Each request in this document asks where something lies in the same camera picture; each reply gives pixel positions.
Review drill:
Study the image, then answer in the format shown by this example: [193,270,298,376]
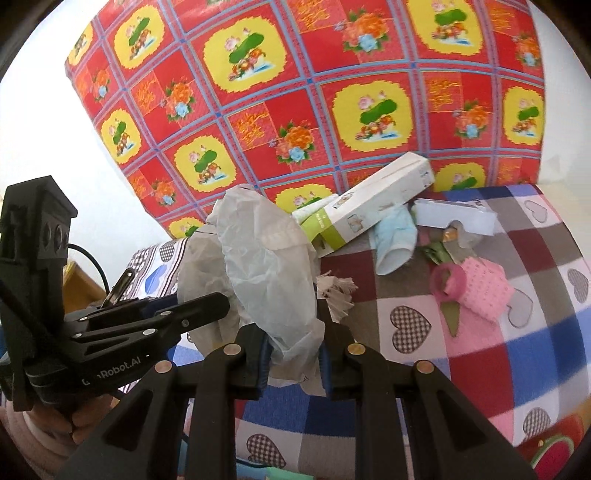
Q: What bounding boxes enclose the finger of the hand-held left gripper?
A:
[69,292,232,358]
[68,295,179,331]

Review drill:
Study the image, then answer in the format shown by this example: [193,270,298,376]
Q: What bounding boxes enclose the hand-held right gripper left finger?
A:
[55,323,273,480]

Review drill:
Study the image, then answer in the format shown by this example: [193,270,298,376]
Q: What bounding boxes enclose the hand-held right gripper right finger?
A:
[316,318,539,480]

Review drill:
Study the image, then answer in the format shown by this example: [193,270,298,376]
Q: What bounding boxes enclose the white shuttlecock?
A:
[315,271,359,324]

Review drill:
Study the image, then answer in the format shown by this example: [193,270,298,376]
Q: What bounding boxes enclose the white plastic bag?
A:
[177,184,326,386]

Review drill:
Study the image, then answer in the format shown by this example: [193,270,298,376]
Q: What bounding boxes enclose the green ribbon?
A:
[419,240,463,339]

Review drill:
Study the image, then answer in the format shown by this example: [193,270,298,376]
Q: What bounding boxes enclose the light blue sock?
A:
[373,205,419,276]

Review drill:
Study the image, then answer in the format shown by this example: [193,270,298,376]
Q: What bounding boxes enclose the pink sock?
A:
[429,257,514,322]

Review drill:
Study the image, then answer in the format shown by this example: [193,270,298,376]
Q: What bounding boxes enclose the long white green box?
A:
[314,151,435,254]

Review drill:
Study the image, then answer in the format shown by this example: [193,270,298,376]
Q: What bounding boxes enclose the person's left forearm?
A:
[0,401,79,480]

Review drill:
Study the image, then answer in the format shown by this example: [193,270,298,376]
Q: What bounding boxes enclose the person's left hand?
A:
[25,390,118,460]

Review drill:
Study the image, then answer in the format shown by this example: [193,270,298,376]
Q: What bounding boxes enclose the wooden bookshelf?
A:
[62,261,108,308]

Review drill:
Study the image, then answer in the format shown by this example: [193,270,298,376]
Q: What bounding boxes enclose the plaid heart printed cloth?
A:
[124,184,591,474]

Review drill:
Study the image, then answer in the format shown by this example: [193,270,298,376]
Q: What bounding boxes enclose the short white green box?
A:
[292,194,342,243]

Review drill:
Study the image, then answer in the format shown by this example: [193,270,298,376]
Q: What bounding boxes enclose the black camera cable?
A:
[68,244,112,296]

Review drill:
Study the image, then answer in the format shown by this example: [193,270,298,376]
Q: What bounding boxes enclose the red floral wall cloth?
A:
[65,0,546,241]

